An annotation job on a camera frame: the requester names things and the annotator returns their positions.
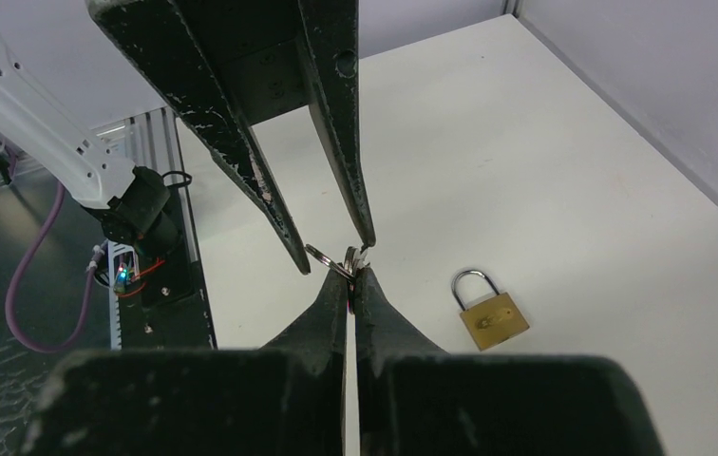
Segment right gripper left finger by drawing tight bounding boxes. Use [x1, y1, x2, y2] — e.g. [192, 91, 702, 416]
[19, 272, 349, 455]

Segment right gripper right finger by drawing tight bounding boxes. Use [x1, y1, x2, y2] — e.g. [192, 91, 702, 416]
[352, 268, 664, 455]

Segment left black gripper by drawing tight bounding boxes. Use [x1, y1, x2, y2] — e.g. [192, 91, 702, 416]
[86, 1, 376, 275]

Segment silver keys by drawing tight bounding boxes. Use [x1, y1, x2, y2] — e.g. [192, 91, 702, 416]
[304, 242, 371, 284]

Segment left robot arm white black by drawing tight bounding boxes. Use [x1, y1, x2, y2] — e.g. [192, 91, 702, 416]
[0, 1, 376, 274]

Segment large brass padlock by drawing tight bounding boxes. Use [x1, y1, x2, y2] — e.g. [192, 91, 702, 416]
[450, 269, 530, 352]

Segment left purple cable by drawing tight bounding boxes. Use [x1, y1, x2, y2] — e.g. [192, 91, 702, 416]
[4, 182, 108, 355]

